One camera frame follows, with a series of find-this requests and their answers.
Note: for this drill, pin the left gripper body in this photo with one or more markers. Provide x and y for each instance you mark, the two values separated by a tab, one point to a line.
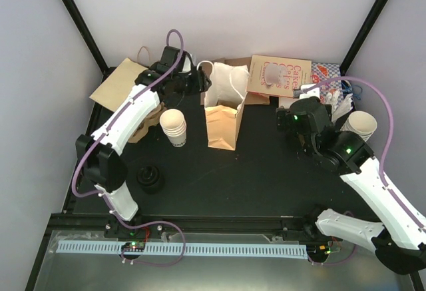
188	88

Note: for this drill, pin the blue checkered paper bag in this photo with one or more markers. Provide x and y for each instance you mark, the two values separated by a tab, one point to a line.
320	72

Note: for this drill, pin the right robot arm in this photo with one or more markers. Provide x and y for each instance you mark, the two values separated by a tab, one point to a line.
398	238

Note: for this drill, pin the stack of black cup lids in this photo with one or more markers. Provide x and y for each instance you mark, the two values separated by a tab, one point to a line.
150	179

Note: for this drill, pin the white slotted cable duct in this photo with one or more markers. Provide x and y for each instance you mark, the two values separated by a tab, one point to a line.
291	251

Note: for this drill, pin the stack of plain paper cups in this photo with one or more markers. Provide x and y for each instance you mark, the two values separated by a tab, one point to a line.
360	123

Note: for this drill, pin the cakes printed paper bag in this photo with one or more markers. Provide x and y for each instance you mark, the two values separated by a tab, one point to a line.
278	76

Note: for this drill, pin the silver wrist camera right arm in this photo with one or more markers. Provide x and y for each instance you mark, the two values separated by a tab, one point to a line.
306	91

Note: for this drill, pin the yellow kraft paper bag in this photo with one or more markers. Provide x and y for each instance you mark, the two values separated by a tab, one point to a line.
117	86

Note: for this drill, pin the stack of pulp cup carriers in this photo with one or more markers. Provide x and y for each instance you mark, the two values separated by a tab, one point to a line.
151	120

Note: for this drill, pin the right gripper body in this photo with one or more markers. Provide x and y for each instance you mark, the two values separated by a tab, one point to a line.
284	117

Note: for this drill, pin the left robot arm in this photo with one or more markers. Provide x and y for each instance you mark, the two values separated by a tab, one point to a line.
99	154

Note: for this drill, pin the orange paper bag white handles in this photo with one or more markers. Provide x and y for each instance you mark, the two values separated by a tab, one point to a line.
223	125

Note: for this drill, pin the cup of white straws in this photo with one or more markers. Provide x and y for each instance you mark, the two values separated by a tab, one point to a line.
339	108

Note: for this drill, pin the stack of white paper cups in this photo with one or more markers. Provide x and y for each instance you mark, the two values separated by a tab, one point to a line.
173	125

